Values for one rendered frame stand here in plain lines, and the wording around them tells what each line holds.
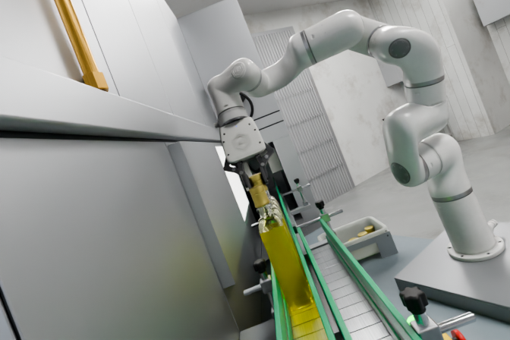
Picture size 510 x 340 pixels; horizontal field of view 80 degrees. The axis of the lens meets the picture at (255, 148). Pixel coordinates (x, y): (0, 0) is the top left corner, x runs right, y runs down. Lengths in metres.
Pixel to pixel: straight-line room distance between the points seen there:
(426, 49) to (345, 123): 4.88
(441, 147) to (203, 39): 1.47
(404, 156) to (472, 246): 0.29
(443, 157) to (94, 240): 0.74
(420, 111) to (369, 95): 5.40
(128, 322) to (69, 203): 0.14
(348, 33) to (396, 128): 0.24
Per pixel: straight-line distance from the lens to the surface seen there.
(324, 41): 0.74
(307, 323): 0.71
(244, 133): 0.75
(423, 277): 0.93
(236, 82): 0.76
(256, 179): 0.73
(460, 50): 6.29
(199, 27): 1.98
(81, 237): 0.35
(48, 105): 0.35
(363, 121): 5.91
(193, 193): 0.69
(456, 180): 0.88
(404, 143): 0.77
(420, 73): 0.78
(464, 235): 0.93
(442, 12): 6.37
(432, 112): 0.80
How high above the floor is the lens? 1.25
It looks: level
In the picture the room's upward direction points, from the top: 21 degrees counter-clockwise
